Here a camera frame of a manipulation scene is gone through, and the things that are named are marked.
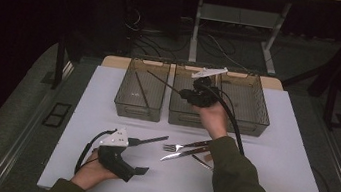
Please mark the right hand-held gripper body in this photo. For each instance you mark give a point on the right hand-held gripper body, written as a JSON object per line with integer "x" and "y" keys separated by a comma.
{"x": 207, "y": 94}

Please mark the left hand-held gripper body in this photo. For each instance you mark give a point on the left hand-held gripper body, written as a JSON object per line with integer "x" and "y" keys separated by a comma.
{"x": 114, "y": 159}

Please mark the smoky translucent plastic bin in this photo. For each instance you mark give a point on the smoky translucent plastic bin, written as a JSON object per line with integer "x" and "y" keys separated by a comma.
{"x": 123, "y": 103}
{"x": 176, "y": 113}
{"x": 254, "y": 107}

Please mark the translucent orange plastic spoon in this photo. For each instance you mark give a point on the translucent orange plastic spoon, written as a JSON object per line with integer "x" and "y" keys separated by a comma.
{"x": 208, "y": 158}

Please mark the person's right hand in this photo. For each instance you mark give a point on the person's right hand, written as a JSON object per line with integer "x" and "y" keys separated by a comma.
{"x": 215, "y": 121}

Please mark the person's left hand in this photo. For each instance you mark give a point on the person's left hand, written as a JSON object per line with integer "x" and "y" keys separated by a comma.
{"x": 90, "y": 174}

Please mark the black metal stand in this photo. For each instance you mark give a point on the black metal stand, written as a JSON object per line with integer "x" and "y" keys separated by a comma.
{"x": 59, "y": 67}
{"x": 329, "y": 105}

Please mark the white metal desk frame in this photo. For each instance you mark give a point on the white metal desk frame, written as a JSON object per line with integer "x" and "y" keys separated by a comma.
{"x": 196, "y": 29}

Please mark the black rectangular floor frame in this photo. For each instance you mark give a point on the black rectangular floor frame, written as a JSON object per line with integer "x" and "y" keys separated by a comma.
{"x": 56, "y": 115}

